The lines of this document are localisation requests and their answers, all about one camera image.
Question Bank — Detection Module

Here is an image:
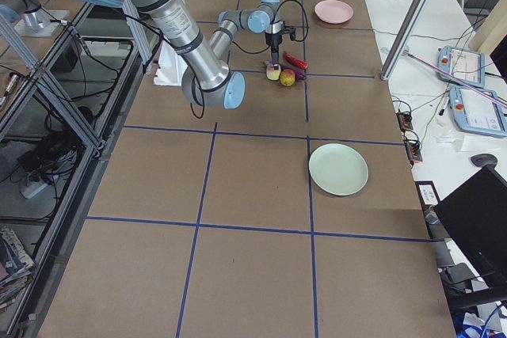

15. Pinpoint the aluminium frame post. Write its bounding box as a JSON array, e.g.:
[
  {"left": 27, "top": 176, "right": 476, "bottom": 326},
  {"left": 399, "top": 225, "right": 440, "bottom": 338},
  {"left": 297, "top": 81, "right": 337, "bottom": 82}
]
[{"left": 380, "top": 0, "right": 428, "bottom": 81}]

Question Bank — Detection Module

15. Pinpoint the teach pendant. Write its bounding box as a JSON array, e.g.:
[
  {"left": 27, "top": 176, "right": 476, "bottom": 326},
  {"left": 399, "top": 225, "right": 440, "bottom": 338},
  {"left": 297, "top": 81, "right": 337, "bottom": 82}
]
[
  {"left": 449, "top": 85, "right": 506, "bottom": 137},
  {"left": 437, "top": 46, "right": 486, "bottom": 89}
]

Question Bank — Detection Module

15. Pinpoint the purple eggplant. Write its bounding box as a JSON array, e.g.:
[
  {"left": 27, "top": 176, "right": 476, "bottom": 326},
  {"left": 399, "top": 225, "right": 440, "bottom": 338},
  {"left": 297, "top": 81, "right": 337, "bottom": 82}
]
[{"left": 263, "top": 60, "right": 307, "bottom": 81}]

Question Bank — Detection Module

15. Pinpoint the stack of magazines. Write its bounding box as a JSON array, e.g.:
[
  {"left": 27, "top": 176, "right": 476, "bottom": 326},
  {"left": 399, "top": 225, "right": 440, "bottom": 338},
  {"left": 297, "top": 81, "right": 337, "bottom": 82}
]
[{"left": 1, "top": 226, "right": 35, "bottom": 309}]

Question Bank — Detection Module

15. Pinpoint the white power strip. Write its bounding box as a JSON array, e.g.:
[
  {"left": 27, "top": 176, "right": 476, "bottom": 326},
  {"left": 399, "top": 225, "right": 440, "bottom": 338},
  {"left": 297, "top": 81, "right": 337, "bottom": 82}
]
[{"left": 19, "top": 180, "right": 48, "bottom": 199}]

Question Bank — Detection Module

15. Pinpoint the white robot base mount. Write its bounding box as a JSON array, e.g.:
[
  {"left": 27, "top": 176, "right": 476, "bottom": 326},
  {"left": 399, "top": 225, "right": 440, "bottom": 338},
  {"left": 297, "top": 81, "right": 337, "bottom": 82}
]
[{"left": 154, "top": 42, "right": 188, "bottom": 87}]

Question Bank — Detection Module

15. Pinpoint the pink yellow peach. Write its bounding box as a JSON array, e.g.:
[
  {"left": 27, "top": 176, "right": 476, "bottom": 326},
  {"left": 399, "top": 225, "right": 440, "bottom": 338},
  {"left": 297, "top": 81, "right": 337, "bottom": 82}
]
[{"left": 265, "top": 64, "right": 281, "bottom": 81}]

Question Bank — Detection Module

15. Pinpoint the upper teach pendant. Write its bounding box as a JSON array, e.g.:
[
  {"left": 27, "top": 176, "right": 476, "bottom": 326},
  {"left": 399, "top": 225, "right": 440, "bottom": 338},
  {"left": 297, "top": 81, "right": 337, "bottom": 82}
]
[{"left": 437, "top": 46, "right": 486, "bottom": 89}]

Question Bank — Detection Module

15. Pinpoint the red chili pepper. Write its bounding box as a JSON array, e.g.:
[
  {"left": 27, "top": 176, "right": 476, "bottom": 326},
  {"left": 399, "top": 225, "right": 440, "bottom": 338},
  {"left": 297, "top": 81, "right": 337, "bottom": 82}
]
[{"left": 283, "top": 51, "right": 308, "bottom": 70}]

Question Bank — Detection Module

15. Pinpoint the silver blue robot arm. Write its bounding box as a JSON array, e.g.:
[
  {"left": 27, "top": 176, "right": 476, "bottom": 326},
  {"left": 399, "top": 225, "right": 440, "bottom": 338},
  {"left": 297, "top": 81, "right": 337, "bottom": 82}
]
[
  {"left": 83, "top": 0, "right": 246, "bottom": 109},
  {"left": 181, "top": 0, "right": 296, "bottom": 109}
]

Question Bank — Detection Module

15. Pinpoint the white label card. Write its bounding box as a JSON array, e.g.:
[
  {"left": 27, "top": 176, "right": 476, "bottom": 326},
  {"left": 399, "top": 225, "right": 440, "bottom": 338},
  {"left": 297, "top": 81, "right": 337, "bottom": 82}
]
[{"left": 415, "top": 180, "right": 440, "bottom": 208}]

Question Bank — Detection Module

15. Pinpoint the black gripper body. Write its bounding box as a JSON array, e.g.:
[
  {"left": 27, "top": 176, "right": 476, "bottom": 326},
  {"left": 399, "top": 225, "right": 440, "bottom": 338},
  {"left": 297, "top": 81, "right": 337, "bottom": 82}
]
[{"left": 265, "top": 21, "right": 296, "bottom": 51}]

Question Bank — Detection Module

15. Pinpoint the lower teach pendant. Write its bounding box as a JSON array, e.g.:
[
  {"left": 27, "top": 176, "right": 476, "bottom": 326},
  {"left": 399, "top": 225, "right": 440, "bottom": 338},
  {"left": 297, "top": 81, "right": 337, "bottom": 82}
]
[{"left": 449, "top": 85, "right": 506, "bottom": 137}]

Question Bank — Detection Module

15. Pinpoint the orange circuit board lower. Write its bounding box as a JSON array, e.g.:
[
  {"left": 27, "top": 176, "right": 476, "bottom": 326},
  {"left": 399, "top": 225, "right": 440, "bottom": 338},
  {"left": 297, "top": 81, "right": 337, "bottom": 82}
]
[{"left": 403, "top": 139, "right": 423, "bottom": 165}]

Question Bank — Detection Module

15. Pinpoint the pink round plate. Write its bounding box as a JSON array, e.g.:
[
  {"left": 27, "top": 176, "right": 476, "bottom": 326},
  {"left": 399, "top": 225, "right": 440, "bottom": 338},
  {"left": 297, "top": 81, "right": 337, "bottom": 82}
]
[{"left": 314, "top": 0, "right": 354, "bottom": 25}]

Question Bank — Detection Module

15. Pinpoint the red yellow pomegranate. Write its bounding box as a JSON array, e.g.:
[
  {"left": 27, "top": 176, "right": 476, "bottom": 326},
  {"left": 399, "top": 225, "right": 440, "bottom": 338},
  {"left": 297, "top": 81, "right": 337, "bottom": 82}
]
[{"left": 279, "top": 69, "right": 296, "bottom": 87}]

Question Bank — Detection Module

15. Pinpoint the orange circuit board upper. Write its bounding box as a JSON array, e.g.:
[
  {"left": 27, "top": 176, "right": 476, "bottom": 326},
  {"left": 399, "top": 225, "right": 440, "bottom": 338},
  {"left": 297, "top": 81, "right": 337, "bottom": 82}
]
[{"left": 396, "top": 111, "right": 413, "bottom": 131}]

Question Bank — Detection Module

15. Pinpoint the aluminium side frame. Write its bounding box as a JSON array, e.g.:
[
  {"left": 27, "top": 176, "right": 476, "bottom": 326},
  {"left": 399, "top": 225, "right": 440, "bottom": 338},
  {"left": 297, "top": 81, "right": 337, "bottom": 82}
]
[{"left": 1, "top": 5, "right": 158, "bottom": 337}]

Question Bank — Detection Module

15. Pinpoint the light green round plate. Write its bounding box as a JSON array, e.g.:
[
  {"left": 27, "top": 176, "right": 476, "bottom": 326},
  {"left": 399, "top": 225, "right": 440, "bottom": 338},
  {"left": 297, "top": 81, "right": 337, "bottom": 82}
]
[{"left": 308, "top": 143, "right": 369, "bottom": 196}]

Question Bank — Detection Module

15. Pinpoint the black monitor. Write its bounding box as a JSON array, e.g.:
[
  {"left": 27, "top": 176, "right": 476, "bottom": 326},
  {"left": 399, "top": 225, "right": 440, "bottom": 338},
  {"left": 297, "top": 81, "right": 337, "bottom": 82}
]
[{"left": 434, "top": 165, "right": 506, "bottom": 287}]

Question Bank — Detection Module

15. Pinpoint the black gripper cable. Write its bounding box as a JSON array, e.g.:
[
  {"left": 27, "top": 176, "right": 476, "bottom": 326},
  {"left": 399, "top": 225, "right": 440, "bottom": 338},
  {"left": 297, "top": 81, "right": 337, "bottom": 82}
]
[{"left": 229, "top": 0, "right": 310, "bottom": 54}]

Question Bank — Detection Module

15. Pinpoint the black computer mouse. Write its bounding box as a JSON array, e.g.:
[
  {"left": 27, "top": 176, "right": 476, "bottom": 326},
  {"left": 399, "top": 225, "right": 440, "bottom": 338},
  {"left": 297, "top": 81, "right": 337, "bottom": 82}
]
[{"left": 470, "top": 153, "right": 497, "bottom": 168}]

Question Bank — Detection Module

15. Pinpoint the orange circuit board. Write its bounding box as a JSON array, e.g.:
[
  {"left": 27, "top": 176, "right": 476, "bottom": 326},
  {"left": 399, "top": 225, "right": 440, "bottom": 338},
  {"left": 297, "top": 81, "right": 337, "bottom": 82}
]
[
  {"left": 403, "top": 139, "right": 423, "bottom": 165},
  {"left": 396, "top": 111, "right": 413, "bottom": 131}
]

